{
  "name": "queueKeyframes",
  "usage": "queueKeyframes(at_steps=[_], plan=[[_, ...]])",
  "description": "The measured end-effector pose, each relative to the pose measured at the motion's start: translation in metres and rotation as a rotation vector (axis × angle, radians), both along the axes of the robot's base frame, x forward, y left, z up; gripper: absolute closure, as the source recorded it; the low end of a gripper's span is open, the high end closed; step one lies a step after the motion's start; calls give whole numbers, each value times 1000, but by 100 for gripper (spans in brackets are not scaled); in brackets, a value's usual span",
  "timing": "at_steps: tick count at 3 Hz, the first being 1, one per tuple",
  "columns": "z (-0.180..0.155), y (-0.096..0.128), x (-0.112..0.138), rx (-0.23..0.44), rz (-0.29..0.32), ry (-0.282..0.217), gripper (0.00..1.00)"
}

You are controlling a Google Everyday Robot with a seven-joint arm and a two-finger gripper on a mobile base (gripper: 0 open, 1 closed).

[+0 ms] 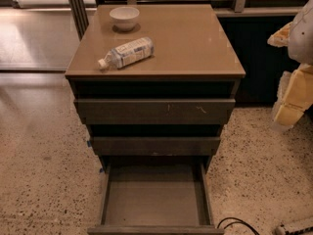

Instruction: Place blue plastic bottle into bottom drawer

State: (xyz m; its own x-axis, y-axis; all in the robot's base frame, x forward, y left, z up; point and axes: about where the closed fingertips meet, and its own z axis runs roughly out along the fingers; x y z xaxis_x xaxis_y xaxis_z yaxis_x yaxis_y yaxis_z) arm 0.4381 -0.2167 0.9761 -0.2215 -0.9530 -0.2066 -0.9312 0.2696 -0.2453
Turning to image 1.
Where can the middle drawer front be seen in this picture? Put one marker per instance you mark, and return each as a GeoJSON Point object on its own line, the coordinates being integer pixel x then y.
{"type": "Point", "coordinates": [155, 146]}

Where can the white ceramic bowl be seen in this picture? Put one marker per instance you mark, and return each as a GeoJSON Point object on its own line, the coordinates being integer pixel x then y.
{"type": "Point", "coordinates": [124, 18]}

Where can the brown drawer cabinet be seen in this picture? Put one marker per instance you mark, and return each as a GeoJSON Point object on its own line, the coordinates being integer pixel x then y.
{"type": "Point", "coordinates": [193, 59]}

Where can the open bottom drawer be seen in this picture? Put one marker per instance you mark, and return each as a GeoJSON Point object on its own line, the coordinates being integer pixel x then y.
{"type": "Point", "coordinates": [167, 199]}

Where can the clear blue-labelled plastic bottle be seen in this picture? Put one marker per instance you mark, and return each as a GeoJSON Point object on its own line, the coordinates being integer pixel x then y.
{"type": "Point", "coordinates": [127, 54]}

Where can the top drawer front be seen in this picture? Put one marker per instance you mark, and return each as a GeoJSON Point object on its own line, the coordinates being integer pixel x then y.
{"type": "Point", "coordinates": [159, 111]}

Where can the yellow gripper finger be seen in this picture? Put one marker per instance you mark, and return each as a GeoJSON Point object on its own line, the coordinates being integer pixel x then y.
{"type": "Point", "coordinates": [281, 37]}
{"type": "Point", "coordinates": [294, 97]}

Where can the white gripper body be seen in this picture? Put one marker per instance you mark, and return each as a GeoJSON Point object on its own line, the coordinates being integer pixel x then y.
{"type": "Point", "coordinates": [301, 41]}

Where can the metal window frame post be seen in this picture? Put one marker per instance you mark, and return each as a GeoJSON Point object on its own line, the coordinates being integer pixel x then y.
{"type": "Point", "coordinates": [79, 15]}

